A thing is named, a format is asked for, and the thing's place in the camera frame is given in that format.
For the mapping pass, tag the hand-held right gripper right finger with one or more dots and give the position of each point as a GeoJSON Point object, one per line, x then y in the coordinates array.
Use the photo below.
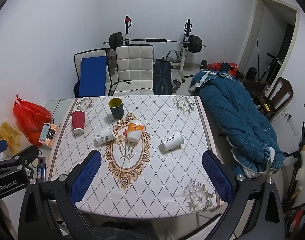
{"type": "Point", "coordinates": [217, 175]}

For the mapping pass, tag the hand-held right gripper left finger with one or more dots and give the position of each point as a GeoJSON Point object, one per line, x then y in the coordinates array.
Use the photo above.
{"type": "Point", "coordinates": [86, 177]}

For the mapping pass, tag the white cup with plant print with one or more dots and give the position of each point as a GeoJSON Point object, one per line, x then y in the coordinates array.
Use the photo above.
{"type": "Point", "coordinates": [105, 136]}

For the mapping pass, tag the red paper cup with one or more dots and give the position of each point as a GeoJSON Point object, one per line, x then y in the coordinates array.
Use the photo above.
{"type": "Point", "coordinates": [78, 121]}

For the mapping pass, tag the white cup with black calligraphy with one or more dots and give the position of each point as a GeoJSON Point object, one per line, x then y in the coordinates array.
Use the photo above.
{"type": "Point", "coordinates": [172, 140]}

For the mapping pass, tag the orange and white cup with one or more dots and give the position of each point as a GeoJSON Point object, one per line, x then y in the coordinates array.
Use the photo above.
{"type": "Point", "coordinates": [133, 133]}

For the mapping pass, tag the dark green cup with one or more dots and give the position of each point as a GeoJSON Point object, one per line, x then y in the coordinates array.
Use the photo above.
{"type": "Point", "coordinates": [116, 111]}

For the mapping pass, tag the yellow plastic bag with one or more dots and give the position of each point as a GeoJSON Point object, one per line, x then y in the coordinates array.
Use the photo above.
{"type": "Point", "coordinates": [8, 135]}

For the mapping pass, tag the black handheld device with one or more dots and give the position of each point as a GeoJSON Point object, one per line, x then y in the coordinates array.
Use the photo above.
{"type": "Point", "coordinates": [41, 167]}

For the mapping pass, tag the orange clear packet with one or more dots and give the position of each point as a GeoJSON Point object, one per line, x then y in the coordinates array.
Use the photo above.
{"type": "Point", "coordinates": [48, 135]}

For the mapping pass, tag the red plastic bag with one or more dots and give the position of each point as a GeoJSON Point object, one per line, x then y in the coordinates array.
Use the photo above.
{"type": "Point", "coordinates": [30, 117]}

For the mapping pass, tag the floral diamond-pattern tablecloth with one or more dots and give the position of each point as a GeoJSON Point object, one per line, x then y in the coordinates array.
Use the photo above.
{"type": "Point", "coordinates": [167, 180]}

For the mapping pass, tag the teal quilt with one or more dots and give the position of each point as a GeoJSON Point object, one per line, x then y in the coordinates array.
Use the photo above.
{"type": "Point", "coordinates": [232, 115]}

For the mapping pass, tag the black tripod stand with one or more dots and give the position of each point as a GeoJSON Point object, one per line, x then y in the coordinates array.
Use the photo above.
{"type": "Point", "coordinates": [303, 140]}

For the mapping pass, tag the grey dumbbell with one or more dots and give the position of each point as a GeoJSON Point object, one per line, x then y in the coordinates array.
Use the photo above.
{"type": "Point", "coordinates": [176, 83]}

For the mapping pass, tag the black speaker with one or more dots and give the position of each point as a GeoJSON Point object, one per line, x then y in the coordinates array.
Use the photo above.
{"type": "Point", "coordinates": [250, 73]}

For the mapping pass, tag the dark wooden chair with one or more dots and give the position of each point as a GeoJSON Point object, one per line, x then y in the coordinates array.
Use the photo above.
{"type": "Point", "coordinates": [282, 87]}

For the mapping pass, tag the black and blue bench pad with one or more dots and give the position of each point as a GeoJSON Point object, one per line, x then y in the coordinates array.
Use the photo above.
{"type": "Point", "coordinates": [162, 75]}

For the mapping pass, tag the white quilted chair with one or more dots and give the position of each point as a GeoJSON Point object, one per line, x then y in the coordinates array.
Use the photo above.
{"type": "Point", "coordinates": [78, 53]}
{"type": "Point", "coordinates": [133, 65]}

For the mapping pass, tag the white weight bench rack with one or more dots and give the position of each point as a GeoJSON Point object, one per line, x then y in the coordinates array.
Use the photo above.
{"type": "Point", "coordinates": [185, 52]}

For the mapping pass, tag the barbell with black plates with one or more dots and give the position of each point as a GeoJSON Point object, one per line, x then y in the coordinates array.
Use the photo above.
{"type": "Point", "coordinates": [135, 40]}

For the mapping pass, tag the white door frame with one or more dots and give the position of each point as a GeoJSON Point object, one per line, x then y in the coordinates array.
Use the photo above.
{"type": "Point", "coordinates": [252, 30]}

